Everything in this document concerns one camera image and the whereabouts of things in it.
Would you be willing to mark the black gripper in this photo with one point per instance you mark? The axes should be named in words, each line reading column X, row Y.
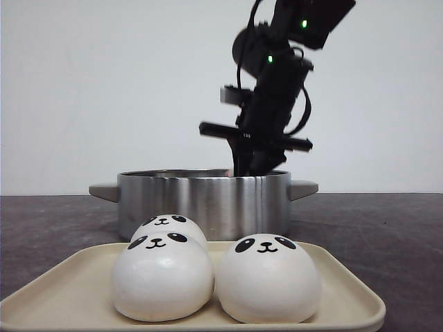
column 258, row 140

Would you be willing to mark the panda bun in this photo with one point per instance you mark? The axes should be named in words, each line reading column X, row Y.
column 171, row 222
column 268, row 278
column 162, row 276

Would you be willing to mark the stainless steel steamer pot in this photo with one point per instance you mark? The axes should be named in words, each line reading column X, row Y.
column 225, row 207

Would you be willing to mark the beige rectangular tray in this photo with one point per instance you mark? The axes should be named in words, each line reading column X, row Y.
column 75, row 296

